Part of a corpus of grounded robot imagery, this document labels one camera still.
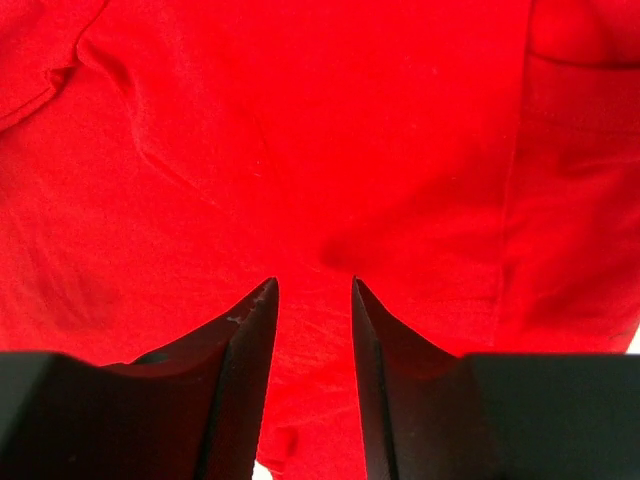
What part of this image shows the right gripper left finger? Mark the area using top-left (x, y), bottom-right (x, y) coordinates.
top-left (1, 278), bottom-right (279, 479)

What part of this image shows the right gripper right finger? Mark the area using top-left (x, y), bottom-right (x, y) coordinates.
top-left (351, 280), bottom-right (639, 480)

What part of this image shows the red t shirt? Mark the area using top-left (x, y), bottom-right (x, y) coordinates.
top-left (1, 1), bottom-right (639, 479)

